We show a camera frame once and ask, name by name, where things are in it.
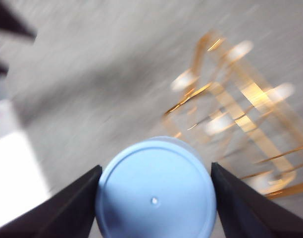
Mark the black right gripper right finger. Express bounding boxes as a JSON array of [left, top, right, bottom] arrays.
[[210, 162, 303, 238]]

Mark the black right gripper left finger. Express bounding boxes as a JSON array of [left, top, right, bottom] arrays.
[[0, 165, 102, 238]]

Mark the blue ribbed plastic cup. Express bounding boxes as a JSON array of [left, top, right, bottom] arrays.
[[96, 136, 218, 238]]

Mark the gold wire cup holder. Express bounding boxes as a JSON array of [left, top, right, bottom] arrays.
[[162, 29, 303, 200]]

